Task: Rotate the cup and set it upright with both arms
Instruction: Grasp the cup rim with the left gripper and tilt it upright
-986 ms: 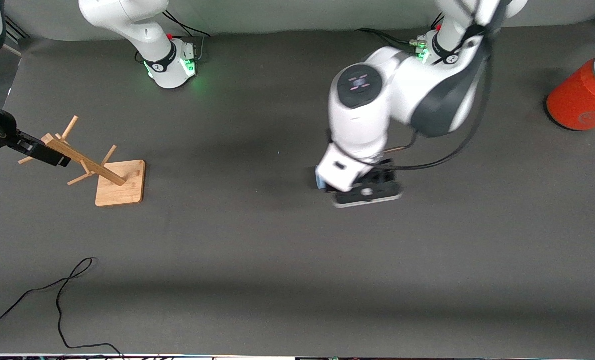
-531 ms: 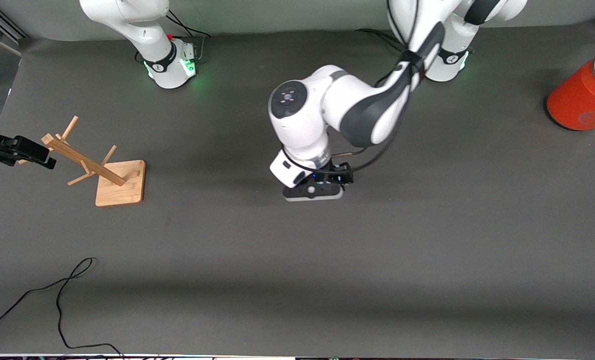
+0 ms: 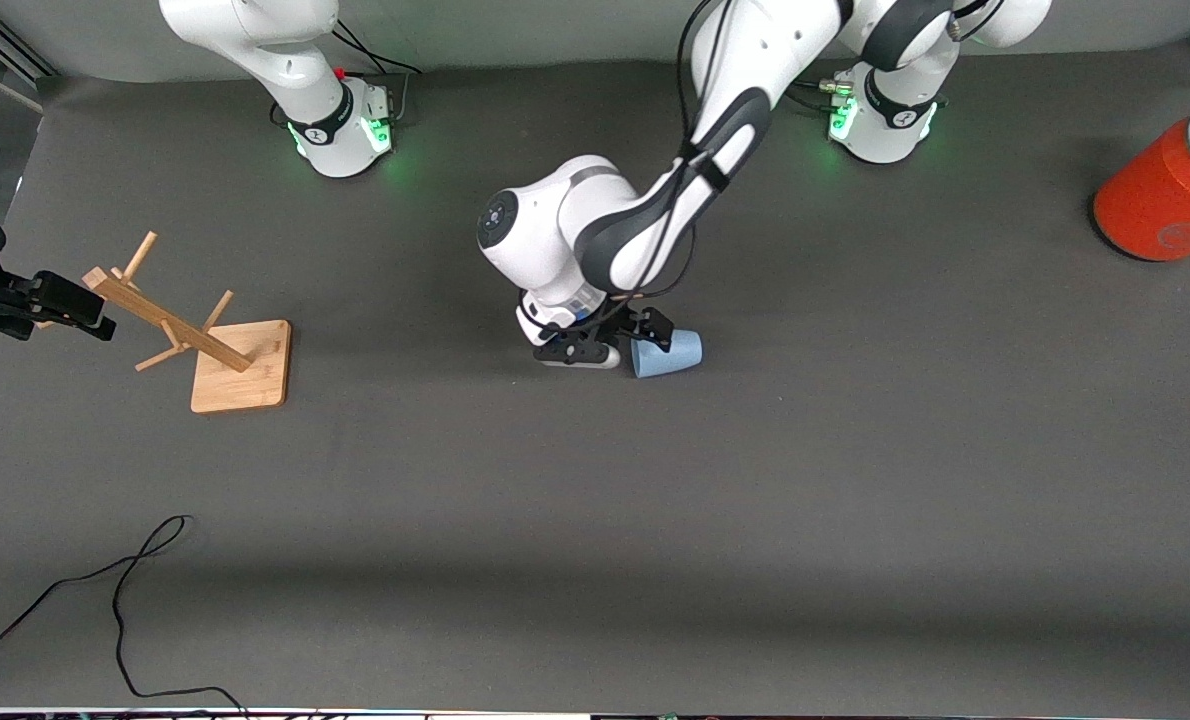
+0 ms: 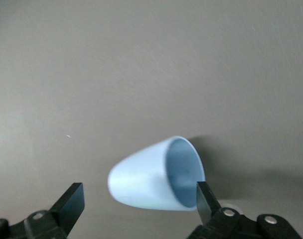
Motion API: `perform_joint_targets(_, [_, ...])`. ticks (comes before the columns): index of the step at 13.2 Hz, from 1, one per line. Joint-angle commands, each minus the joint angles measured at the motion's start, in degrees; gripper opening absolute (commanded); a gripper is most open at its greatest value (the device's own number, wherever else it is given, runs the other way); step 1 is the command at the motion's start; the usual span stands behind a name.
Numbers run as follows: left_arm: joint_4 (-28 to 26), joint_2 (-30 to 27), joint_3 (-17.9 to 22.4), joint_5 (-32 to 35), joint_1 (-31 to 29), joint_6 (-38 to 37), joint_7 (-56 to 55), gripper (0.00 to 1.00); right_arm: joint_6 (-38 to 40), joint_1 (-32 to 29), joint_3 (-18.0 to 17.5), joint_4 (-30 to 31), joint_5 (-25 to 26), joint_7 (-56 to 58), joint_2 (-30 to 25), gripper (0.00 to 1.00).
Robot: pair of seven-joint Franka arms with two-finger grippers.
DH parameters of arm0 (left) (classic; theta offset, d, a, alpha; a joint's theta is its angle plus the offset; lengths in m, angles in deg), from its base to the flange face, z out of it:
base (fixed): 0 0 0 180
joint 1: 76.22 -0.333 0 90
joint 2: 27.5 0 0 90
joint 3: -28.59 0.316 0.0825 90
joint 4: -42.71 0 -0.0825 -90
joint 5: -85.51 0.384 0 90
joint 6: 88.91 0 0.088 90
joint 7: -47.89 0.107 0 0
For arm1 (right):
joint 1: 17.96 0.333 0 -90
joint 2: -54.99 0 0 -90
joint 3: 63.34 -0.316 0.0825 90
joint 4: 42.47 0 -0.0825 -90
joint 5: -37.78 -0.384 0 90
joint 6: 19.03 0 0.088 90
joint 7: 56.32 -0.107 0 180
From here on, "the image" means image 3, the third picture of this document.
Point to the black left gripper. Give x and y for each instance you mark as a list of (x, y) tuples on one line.
[(627, 322)]

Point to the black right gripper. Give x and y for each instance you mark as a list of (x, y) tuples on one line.
[(3, 301)]

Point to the light blue cup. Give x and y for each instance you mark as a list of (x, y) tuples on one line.
[(677, 355)]

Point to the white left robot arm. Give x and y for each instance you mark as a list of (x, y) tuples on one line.
[(555, 220)]

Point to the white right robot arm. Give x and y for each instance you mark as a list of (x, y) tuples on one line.
[(315, 90)]

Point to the wooden mug tree stand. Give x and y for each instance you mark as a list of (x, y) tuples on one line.
[(240, 375)]

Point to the thin light rod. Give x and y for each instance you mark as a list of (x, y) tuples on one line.
[(20, 97)]

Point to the orange cylindrical speaker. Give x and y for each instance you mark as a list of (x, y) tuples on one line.
[(1160, 195)]

